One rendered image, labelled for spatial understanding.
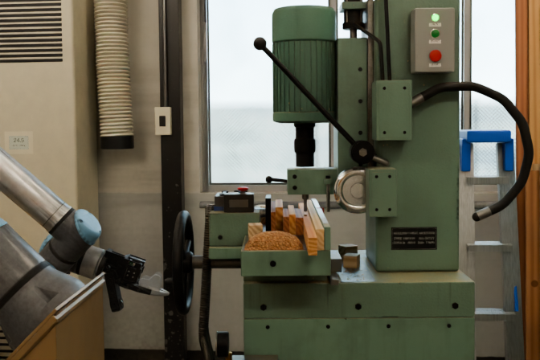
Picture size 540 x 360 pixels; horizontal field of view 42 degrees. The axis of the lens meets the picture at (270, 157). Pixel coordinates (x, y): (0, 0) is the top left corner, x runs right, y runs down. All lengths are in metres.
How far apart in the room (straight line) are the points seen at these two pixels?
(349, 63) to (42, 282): 0.95
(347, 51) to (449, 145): 0.36
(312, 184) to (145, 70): 1.68
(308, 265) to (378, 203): 0.25
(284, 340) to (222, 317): 1.68
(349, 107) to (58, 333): 0.95
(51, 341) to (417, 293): 0.89
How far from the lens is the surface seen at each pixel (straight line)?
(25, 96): 3.31
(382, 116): 1.78
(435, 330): 1.86
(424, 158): 1.89
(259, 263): 1.67
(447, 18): 1.85
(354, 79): 1.90
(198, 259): 1.99
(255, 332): 1.82
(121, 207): 3.49
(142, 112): 3.44
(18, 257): 1.54
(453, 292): 1.84
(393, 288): 1.81
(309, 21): 1.89
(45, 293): 1.52
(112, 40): 3.31
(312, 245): 1.60
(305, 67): 1.88
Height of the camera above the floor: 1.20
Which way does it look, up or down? 3 degrees down
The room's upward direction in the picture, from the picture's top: 1 degrees counter-clockwise
